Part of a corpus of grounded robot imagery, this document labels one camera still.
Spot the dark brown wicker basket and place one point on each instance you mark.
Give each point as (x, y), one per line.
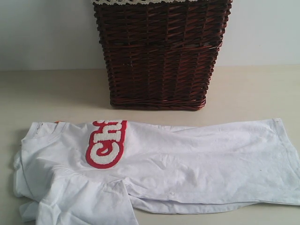
(161, 56)

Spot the white t-shirt red logo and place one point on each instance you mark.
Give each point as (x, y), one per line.
(97, 173)

